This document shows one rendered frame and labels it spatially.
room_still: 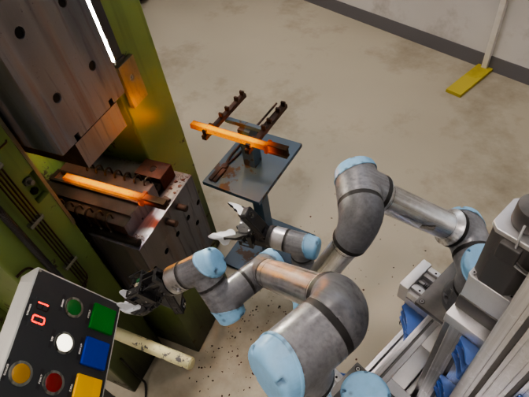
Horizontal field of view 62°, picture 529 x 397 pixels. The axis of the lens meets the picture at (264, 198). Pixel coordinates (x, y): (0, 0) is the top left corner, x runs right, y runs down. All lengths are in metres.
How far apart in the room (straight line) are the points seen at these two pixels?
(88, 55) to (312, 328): 0.96
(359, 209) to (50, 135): 0.81
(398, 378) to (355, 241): 0.54
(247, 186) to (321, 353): 1.29
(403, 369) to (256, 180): 0.97
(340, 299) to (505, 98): 3.08
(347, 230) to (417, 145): 2.13
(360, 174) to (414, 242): 1.52
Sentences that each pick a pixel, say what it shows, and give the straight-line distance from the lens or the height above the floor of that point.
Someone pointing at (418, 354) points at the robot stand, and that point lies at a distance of 1.53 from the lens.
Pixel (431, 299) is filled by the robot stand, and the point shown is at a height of 0.82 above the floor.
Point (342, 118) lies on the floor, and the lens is 3.36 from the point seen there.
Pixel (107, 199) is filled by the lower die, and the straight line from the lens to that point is 1.69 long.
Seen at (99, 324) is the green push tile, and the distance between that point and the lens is 1.37.
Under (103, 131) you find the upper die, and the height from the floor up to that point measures 1.32.
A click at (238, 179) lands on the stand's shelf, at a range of 1.97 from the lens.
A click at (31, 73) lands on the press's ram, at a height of 1.60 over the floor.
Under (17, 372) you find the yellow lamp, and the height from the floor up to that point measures 1.17.
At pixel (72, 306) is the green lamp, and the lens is 1.34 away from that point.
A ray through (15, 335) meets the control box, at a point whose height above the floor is 1.20.
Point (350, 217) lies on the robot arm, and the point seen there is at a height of 1.27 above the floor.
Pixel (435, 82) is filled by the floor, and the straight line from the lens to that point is 3.77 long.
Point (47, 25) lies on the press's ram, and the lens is 1.25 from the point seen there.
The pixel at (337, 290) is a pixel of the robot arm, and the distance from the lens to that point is 0.77.
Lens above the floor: 2.12
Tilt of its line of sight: 49 degrees down
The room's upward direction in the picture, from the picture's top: 10 degrees counter-clockwise
